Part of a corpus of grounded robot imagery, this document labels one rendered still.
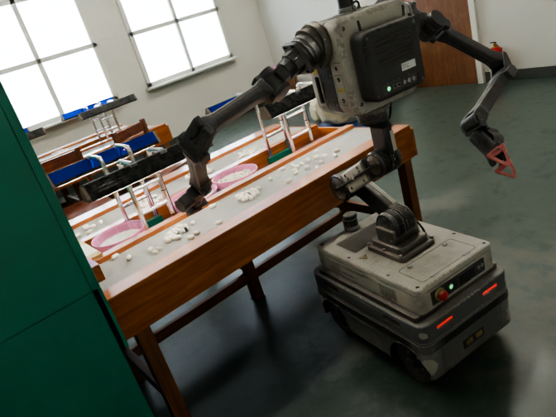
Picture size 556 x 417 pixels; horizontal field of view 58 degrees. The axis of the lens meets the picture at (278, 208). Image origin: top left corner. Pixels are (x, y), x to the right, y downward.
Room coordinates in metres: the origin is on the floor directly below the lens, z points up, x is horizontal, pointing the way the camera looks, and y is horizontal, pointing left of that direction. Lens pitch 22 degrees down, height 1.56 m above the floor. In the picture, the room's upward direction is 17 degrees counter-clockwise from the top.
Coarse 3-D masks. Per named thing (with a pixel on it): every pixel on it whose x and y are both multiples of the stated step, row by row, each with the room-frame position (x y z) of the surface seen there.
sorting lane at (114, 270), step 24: (336, 144) 2.76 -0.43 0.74; (360, 144) 2.63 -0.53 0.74; (288, 168) 2.59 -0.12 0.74; (312, 168) 2.47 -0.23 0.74; (240, 192) 2.44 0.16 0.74; (264, 192) 2.34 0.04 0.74; (192, 216) 2.31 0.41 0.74; (216, 216) 2.21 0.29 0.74; (192, 240) 2.01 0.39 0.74; (120, 264) 1.99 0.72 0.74; (144, 264) 1.92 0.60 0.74
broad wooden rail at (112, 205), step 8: (272, 128) 3.51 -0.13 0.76; (248, 136) 3.51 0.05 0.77; (256, 136) 3.43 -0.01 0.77; (232, 144) 3.40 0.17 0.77; (240, 144) 3.34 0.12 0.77; (248, 144) 3.36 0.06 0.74; (216, 152) 3.32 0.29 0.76; (224, 152) 3.26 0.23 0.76; (216, 160) 3.21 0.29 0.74; (184, 168) 3.16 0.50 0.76; (168, 176) 3.08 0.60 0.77; (176, 176) 3.05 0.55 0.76; (152, 184) 3.02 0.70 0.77; (136, 192) 2.95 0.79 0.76; (112, 200) 2.93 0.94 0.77; (128, 200) 2.86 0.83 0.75; (96, 208) 2.85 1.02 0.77; (104, 208) 2.80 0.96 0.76; (112, 208) 2.81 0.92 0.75; (80, 216) 2.80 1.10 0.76; (88, 216) 2.76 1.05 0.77; (96, 216) 2.75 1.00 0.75; (72, 224) 2.69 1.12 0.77; (80, 224) 2.70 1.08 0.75
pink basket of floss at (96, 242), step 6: (126, 222) 2.44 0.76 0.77; (132, 222) 2.43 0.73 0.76; (138, 222) 2.40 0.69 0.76; (108, 228) 2.42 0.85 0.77; (114, 228) 2.43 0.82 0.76; (132, 228) 2.42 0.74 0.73; (138, 228) 2.40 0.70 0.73; (102, 234) 2.39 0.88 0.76; (114, 234) 2.41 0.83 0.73; (96, 240) 2.34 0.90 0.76; (102, 240) 2.36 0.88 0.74; (126, 240) 2.19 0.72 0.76; (96, 246) 2.30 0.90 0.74; (108, 246) 2.18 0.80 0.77; (114, 246) 2.19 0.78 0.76; (102, 252) 2.23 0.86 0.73
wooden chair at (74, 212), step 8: (72, 152) 4.36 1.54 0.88; (80, 152) 4.38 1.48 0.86; (56, 160) 4.28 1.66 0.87; (64, 160) 4.31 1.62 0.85; (72, 160) 4.34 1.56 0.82; (80, 160) 4.36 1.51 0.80; (48, 168) 4.24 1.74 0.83; (56, 168) 4.27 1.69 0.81; (88, 176) 4.36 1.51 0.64; (96, 200) 4.19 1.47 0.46; (104, 200) 4.11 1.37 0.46; (64, 208) 4.24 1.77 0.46; (72, 208) 4.16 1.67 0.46; (80, 208) 4.08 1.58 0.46; (88, 208) 4.01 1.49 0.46; (72, 216) 3.93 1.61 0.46
